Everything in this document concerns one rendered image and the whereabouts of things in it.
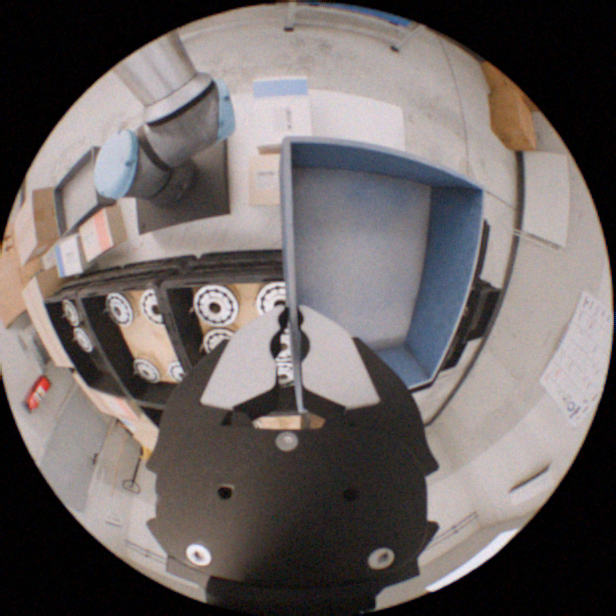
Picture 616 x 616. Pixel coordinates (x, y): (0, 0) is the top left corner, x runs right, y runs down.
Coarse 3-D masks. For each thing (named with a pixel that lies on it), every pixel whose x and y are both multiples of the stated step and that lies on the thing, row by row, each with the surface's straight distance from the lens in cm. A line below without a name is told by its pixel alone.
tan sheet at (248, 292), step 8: (240, 288) 44; (248, 288) 44; (256, 288) 44; (240, 296) 45; (248, 296) 45; (256, 296) 45; (216, 304) 47; (248, 304) 46; (240, 312) 47; (248, 312) 47; (256, 312) 46; (200, 320) 51; (240, 320) 48; (248, 320) 48
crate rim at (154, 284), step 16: (96, 288) 53; (112, 288) 48; (128, 288) 44; (144, 288) 41; (80, 304) 61; (160, 304) 41; (96, 336) 63; (176, 352) 46; (112, 368) 68; (144, 400) 74
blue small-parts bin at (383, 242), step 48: (288, 144) 10; (336, 144) 11; (288, 192) 10; (336, 192) 17; (384, 192) 19; (432, 192) 22; (480, 192) 18; (288, 240) 10; (336, 240) 17; (384, 240) 19; (432, 240) 22; (480, 240) 18; (288, 288) 11; (336, 288) 19; (384, 288) 21; (432, 288) 22; (384, 336) 24; (432, 336) 22
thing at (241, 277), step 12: (180, 276) 38; (192, 276) 36; (204, 276) 35; (216, 276) 34; (228, 276) 33; (240, 276) 32; (252, 276) 32; (264, 276) 32; (276, 276) 32; (168, 288) 38; (168, 300) 39; (168, 312) 40; (180, 336) 43; (180, 348) 45
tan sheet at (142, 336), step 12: (132, 324) 64; (144, 324) 61; (132, 336) 68; (144, 336) 64; (156, 336) 61; (132, 348) 72; (144, 348) 68; (156, 348) 65; (168, 348) 62; (168, 360) 66; (168, 372) 70
